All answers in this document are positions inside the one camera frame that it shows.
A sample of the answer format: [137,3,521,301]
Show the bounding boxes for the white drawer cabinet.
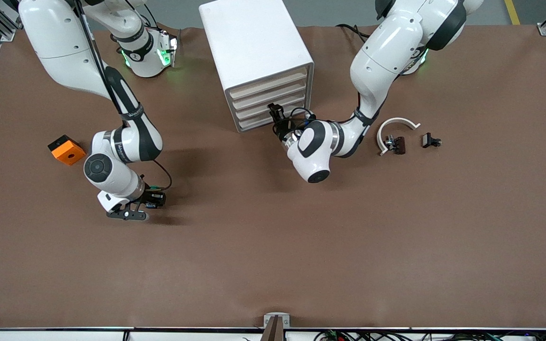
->
[199,0,315,133]

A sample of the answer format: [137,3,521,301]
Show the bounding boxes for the grey metal bracket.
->
[263,312,291,329]

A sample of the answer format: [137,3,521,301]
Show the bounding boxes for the black base cable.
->
[336,23,371,43]

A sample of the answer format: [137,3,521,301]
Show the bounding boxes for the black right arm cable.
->
[75,0,174,194]

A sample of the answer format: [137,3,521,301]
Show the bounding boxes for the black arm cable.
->
[75,0,174,194]
[290,107,317,125]

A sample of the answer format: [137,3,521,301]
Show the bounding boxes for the dark brown contact block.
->
[385,135,406,155]

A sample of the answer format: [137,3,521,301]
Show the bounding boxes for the white curved plastic piece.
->
[377,117,421,156]

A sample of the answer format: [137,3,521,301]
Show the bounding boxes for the beige cabinet drawer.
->
[237,107,311,132]
[232,78,309,109]
[234,90,309,120]
[228,66,309,99]

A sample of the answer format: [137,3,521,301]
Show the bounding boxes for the brown table mat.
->
[0,25,546,330]

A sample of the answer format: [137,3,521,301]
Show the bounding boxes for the orange box with black base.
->
[47,135,86,166]

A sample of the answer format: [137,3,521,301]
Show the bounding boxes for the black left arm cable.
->
[290,107,317,125]

